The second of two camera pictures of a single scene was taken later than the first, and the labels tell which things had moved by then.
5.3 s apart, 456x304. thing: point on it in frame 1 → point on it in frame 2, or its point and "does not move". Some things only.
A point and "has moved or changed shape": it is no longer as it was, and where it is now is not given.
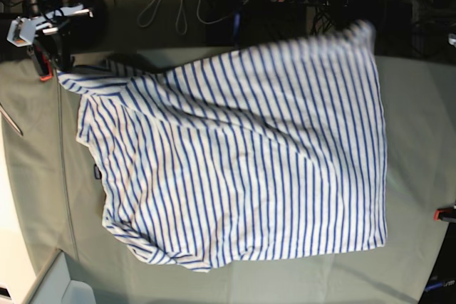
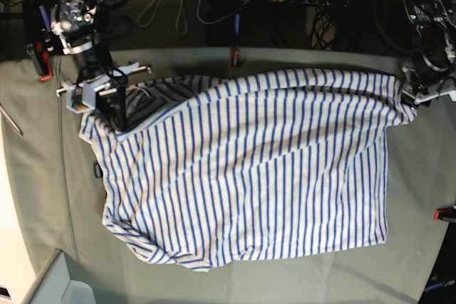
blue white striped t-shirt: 210,161 has moved or changed shape
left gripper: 23,30 → 96,93
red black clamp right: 447,214 does not move
